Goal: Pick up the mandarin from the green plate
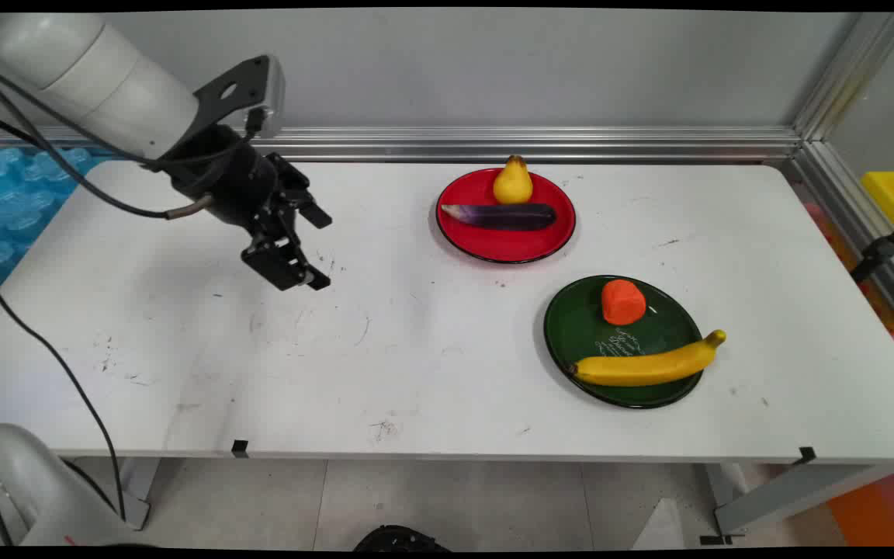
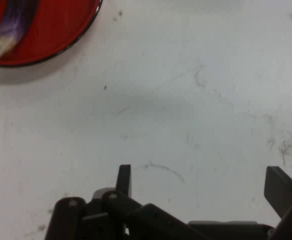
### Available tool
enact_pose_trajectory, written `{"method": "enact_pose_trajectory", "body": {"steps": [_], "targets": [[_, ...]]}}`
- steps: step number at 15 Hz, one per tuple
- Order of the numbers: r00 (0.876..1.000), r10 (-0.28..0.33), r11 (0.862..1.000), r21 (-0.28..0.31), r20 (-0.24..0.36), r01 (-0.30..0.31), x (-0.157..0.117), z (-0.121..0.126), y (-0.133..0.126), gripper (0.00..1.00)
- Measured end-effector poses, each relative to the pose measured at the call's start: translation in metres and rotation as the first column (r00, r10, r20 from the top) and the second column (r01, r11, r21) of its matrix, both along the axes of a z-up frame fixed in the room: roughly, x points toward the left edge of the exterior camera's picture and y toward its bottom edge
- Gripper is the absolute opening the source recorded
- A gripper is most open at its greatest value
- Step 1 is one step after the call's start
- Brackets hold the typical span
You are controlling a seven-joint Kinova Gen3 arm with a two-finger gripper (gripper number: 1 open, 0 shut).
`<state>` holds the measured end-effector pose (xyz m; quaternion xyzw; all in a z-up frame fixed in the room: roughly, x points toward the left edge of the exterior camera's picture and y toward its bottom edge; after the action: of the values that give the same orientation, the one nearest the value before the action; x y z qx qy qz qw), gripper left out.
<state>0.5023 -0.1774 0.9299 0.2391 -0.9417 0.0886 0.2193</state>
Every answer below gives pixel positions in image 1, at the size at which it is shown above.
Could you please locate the wide white table leg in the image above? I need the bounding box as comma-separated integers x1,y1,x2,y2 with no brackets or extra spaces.
702,463,894,538

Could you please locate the black loose cable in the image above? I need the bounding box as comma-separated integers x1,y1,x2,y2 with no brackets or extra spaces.
0,247,126,523

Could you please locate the yellow toy pear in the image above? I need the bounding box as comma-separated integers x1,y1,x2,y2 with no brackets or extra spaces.
492,155,534,206

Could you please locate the narrow white table leg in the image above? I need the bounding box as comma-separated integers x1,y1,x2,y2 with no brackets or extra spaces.
116,457,162,532

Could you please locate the red round plate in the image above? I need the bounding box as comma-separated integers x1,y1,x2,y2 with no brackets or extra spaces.
435,167,577,265

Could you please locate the short aluminium frame rail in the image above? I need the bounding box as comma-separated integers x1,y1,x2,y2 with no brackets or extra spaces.
782,140,894,346

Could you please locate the upright aluminium frame post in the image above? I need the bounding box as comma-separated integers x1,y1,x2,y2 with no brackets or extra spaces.
792,12,894,142

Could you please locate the black round floor object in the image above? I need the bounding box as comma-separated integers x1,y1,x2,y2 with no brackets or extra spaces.
352,525,453,553

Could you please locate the purple toy eggplant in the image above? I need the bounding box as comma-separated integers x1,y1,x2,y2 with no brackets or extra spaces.
440,203,557,231

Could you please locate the black camera cable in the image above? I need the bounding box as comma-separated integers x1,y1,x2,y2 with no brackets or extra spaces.
0,62,268,170

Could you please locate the blue bubble wrap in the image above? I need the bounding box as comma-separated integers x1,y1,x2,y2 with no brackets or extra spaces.
0,145,119,316

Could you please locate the long aluminium frame rail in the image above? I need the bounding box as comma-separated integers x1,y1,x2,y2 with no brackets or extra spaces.
0,126,802,165

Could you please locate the yellow toy banana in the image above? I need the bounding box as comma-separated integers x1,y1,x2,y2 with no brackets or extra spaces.
568,329,727,388

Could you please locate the orange box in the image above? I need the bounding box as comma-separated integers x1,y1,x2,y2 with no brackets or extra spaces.
826,465,894,547

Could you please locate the orange toy carrot chunk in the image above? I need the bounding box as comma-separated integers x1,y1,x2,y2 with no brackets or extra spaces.
601,279,647,326

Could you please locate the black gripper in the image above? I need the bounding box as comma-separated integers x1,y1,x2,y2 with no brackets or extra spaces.
154,124,334,293

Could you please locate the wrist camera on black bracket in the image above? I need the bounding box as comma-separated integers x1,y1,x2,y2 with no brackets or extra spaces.
193,54,287,139

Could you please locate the black stand bar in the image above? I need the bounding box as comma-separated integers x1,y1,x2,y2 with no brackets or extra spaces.
850,207,894,284

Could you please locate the dark green round plate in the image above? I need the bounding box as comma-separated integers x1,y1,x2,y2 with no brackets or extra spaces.
543,274,705,410

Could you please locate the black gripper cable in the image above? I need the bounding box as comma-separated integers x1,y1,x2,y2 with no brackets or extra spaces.
0,106,216,221

